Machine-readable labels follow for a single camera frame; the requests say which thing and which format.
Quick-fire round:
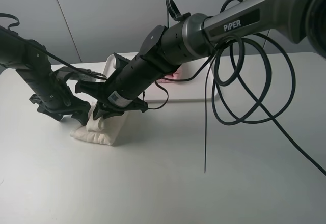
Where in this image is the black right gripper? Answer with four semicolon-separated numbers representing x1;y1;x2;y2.
75;81;148;120

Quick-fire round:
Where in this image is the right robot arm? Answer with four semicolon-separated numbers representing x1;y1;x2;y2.
75;0;325;119

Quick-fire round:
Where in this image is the pink towel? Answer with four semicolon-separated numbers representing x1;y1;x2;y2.
157;66;182;83

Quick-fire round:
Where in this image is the cream white towel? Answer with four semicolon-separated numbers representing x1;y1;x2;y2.
70;102;129;146

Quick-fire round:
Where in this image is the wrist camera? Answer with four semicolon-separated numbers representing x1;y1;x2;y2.
54;67;107;82
113;53;130;69

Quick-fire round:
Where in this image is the white plastic tray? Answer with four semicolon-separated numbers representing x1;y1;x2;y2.
103;52;219;104

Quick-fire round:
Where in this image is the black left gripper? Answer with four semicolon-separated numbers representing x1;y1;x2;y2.
30;86;91;126

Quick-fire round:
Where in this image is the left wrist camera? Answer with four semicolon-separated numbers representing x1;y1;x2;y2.
54;67;107;82

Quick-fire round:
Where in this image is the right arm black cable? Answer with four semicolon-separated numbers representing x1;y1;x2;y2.
142;0;326;176

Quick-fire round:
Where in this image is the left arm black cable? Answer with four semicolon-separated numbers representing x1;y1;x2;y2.
0;12;107;81

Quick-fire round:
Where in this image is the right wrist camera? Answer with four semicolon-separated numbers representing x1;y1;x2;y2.
113;53;130;69

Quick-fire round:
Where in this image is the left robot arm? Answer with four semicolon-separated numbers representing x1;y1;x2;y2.
1;27;91;126

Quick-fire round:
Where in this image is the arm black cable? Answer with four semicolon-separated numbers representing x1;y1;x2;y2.
142;0;326;176
0;12;107;81

